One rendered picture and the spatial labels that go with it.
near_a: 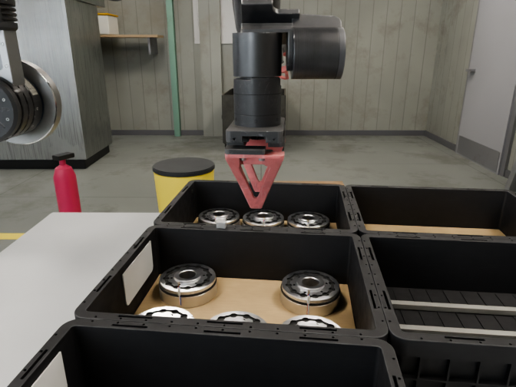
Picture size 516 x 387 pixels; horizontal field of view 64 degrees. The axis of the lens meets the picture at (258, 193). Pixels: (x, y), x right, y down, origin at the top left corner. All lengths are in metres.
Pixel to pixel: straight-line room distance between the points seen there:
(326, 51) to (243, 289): 0.47
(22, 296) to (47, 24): 4.00
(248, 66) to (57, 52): 4.46
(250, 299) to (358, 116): 6.04
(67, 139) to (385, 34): 4.55
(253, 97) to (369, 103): 6.25
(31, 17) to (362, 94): 4.43
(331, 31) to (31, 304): 0.89
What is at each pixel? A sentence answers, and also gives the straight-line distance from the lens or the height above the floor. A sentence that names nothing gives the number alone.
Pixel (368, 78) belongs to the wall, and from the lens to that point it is 6.67.
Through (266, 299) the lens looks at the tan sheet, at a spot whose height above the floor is 0.83.
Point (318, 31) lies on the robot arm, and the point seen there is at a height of 1.27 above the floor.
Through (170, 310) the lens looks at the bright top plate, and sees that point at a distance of 0.69.
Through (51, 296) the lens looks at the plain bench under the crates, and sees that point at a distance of 1.12.
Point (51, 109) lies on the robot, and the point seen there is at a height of 1.12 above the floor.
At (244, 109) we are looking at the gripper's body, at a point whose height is 1.18.
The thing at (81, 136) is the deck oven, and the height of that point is 0.38.
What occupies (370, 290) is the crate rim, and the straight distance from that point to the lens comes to 0.62.
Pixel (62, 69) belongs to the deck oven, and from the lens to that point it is 4.89.
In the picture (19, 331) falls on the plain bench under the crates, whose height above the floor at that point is 0.70.
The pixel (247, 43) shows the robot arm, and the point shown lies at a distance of 0.48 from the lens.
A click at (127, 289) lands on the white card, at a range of 0.72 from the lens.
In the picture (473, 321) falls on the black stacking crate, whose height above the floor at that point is 0.83.
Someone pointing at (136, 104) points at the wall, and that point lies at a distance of 6.78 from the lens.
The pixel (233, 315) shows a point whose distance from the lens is 0.67.
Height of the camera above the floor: 1.25
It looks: 19 degrees down
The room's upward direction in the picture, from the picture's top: straight up
